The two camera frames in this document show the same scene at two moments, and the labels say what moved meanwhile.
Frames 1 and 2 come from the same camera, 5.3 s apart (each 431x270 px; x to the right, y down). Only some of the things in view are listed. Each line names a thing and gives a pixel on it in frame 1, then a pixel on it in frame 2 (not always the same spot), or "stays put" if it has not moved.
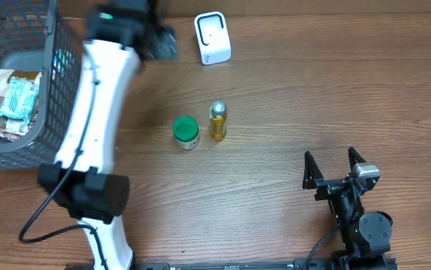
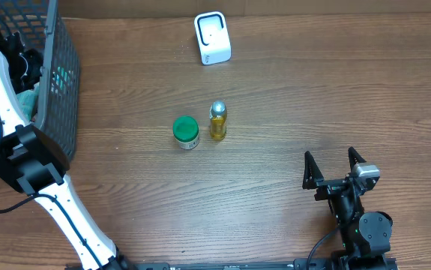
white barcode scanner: (213, 37) stays put
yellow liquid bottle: (218, 117) stays put
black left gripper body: (157, 47) to (26, 71)
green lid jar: (186, 130) stays put
